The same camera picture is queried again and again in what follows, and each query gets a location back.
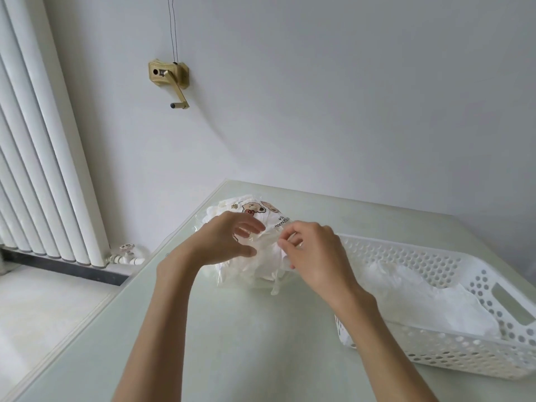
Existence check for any person's right hand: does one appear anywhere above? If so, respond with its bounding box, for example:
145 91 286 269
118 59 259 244
277 221 379 315

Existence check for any person's left hand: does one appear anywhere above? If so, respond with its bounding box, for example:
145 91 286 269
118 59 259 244
157 212 267 286

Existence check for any person's right forearm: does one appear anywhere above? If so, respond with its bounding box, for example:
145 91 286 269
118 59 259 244
334 295 441 402

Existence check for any white column radiator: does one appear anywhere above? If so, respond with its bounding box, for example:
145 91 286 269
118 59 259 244
0 0 111 268

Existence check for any brass wall crank winch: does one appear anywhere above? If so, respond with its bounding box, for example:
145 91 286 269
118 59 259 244
147 58 191 111

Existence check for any thin steel winch cable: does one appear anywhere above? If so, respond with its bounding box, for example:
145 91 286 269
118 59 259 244
167 0 180 65

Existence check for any white perforated plastic basket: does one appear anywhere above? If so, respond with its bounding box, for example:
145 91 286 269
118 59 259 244
333 233 536 381

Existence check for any clear bear-print plastic bag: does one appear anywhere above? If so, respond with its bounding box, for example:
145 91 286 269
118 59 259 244
194 194 307 296

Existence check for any person's left forearm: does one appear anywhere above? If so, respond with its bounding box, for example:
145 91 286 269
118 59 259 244
111 266 203 402

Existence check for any white radiator valve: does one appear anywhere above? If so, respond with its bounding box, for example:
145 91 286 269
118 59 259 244
108 243 148 267

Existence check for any stack of white gloves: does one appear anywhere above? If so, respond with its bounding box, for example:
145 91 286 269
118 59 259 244
356 259 503 341

